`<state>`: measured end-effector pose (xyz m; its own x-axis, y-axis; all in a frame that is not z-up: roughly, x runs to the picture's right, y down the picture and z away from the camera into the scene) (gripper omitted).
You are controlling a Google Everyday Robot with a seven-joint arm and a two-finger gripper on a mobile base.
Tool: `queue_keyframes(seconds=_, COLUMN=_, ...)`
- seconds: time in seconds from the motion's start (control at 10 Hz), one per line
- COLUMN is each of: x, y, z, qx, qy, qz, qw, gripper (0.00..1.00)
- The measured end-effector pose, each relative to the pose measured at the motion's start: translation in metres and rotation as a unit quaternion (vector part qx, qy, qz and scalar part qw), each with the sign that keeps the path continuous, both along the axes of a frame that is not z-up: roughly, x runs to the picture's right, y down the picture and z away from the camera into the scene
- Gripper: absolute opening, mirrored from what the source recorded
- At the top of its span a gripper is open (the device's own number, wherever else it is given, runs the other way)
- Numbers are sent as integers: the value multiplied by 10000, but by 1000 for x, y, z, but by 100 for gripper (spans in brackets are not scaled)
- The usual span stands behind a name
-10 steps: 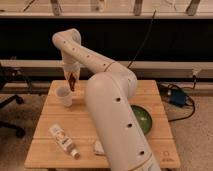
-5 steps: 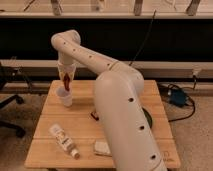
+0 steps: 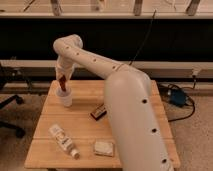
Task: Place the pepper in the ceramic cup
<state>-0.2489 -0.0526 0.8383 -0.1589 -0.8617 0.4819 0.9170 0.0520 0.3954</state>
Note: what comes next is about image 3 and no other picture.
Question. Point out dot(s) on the brown chocolate bar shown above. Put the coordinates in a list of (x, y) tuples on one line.
[(99, 112)]

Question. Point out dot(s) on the white plastic bottle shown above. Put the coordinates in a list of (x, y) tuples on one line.
[(64, 141)]

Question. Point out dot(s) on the blue power adapter box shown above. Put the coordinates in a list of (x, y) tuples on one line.
[(178, 98)]

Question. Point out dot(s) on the white wrapped sponge block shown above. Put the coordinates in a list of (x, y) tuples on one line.
[(104, 148)]

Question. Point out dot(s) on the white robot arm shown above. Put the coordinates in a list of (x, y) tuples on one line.
[(127, 92)]

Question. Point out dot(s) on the red chili pepper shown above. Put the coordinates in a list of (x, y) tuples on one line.
[(62, 82)]

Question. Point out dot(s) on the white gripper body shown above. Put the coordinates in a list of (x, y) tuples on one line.
[(64, 70)]

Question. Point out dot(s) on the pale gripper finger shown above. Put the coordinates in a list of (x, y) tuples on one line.
[(67, 83), (58, 80)]

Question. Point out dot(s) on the white ceramic cup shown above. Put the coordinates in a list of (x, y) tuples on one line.
[(65, 97)]

